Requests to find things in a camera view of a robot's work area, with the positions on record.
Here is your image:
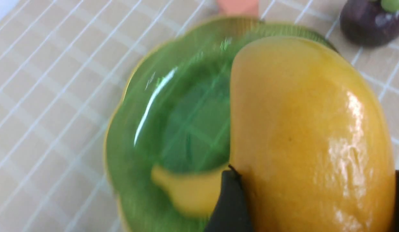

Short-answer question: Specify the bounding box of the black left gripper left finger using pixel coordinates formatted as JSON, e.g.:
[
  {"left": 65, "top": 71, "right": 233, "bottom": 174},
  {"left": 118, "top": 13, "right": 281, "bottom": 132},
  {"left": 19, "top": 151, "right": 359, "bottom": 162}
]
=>
[{"left": 204, "top": 165, "right": 254, "bottom": 232}]

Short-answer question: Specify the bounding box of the orange yellow toy mango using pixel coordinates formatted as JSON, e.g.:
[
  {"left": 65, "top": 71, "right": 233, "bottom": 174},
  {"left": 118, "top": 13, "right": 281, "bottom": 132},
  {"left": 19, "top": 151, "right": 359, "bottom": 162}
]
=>
[{"left": 229, "top": 37, "right": 396, "bottom": 232}]

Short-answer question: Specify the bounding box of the purple toy mangosteen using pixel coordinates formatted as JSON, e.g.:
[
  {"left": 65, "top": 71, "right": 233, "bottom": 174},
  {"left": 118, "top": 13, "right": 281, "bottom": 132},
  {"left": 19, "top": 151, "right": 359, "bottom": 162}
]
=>
[{"left": 339, "top": 0, "right": 399, "bottom": 48}]

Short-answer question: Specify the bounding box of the yellow toy banana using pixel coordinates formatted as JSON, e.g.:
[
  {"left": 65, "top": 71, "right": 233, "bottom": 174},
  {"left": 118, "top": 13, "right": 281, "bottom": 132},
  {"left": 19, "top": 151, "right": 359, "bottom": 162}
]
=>
[{"left": 151, "top": 163, "right": 229, "bottom": 218}]

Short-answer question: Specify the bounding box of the green leaf-shaped glass plate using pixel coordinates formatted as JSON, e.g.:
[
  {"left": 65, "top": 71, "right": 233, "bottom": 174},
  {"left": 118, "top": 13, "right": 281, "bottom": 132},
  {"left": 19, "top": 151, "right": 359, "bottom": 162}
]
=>
[{"left": 104, "top": 16, "right": 336, "bottom": 232}]

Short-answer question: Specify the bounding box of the orange foam cube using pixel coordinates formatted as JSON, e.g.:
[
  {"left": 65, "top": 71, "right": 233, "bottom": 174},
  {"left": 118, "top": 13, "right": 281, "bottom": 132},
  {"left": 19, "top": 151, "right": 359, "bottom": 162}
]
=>
[{"left": 216, "top": 0, "right": 259, "bottom": 16}]

